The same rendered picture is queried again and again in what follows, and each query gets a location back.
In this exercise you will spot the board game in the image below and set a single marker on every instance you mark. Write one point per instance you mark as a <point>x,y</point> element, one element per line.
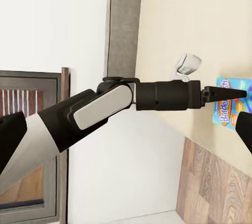
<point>226,111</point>

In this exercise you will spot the bed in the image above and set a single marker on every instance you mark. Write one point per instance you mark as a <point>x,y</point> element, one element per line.
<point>145,38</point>

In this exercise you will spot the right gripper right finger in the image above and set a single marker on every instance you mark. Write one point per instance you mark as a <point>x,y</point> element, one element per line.
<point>244,128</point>

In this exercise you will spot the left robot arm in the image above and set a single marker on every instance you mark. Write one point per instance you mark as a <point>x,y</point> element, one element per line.
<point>56,128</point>

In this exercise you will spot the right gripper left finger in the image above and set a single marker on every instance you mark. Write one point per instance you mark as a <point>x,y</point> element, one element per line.
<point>13,128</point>

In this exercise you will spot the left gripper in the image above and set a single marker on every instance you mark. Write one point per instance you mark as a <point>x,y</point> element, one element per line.
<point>179,95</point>

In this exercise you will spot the fixed window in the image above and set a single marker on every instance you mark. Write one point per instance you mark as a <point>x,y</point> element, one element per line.
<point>40,197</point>

